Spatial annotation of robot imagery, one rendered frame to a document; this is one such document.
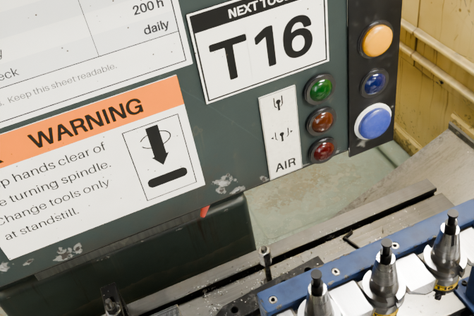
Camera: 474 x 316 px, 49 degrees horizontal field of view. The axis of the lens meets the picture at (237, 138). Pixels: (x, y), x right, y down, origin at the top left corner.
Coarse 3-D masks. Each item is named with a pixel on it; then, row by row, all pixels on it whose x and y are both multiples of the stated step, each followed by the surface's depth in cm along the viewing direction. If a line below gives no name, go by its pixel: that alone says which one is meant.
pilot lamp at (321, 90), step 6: (318, 84) 39; (324, 84) 39; (330, 84) 40; (312, 90) 39; (318, 90) 39; (324, 90) 40; (330, 90) 40; (312, 96) 40; (318, 96) 40; (324, 96) 40
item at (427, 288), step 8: (408, 256) 83; (416, 256) 83; (400, 264) 82; (408, 264) 82; (416, 264) 82; (424, 264) 81; (400, 272) 81; (408, 272) 81; (416, 272) 80; (424, 272) 80; (408, 280) 80; (416, 280) 79; (424, 280) 79; (432, 280) 79; (408, 288) 79; (416, 288) 78; (424, 288) 78; (432, 288) 78
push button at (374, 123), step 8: (368, 112) 43; (376, 112) 43; (384, 112) 43; (368, 120) 43; (376, 120) 43; (384, 120) 44; (360, 128) 44; (368, 128) 44; (376, 128) 44; (384, 128) 44; (368, 136) 44; (376, 136) 45
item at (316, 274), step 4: (312, 272) 70; (316, 272) 70; (320, 272) 70; (312, 276) 70; (316, 276) 70; (320, 276) 69; (312, 280) 72; (316, 280) 70; (320, 280) 71; (312, 284) 71; (316, 284) 71; (320, 284) 71; (312, 288) 71; (316, 288) 71; (320, 288) 71; (316, 292) 71; (320, 292) 71
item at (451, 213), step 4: (448, 212) 74; (452, 212) 74; (456, 212) 74; (448, 216) 74; (452, 216) 74; (456, 216) 74; (448, 220) 75; (452, 220) 74; (444, 224) 76; (448, 224) 75; (452, 224) 75; (456, 224) 75; (444, 228) 76; (448, 228) 75; (452, 228) 75; (456, 228) 76; (448, 232) 76; (452, 232) 76
